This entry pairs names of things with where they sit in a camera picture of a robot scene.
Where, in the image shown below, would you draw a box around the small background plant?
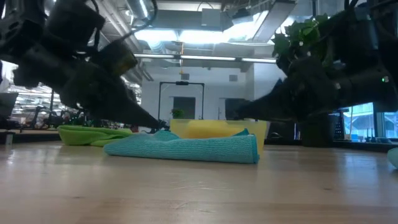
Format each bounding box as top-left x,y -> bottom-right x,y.
170,108 -> 185,120

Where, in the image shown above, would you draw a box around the black leaning panel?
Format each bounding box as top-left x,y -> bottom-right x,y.
267,120 -> 299,141

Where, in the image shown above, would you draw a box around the green microfiber towel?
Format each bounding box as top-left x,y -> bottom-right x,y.
57,124 -> 134,147

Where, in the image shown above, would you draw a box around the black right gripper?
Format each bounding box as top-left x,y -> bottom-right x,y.
231,74 -> 340,121

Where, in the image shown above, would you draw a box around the yellow microfiber towel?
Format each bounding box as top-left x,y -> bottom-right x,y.
186,120 -> 242,139

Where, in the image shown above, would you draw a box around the potted green plant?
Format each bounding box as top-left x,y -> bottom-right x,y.
272,14 -> 340,147

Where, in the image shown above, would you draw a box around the black rig frame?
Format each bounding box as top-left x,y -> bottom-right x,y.
158,81 -> 205,121

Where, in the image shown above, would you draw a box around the yellow translucent plastic bin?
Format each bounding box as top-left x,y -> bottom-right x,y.
170,119 -> 267,156

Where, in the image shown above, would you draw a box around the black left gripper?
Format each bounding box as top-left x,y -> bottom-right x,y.
14,46 -> 163,129

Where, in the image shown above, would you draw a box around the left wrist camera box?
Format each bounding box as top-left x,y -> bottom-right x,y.
93,39 -> 139,77

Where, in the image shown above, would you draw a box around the black background screen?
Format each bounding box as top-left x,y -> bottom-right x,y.
225,98 -> 252,121

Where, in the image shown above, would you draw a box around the black background monitor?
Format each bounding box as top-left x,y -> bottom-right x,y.
0,92 -> 19,130

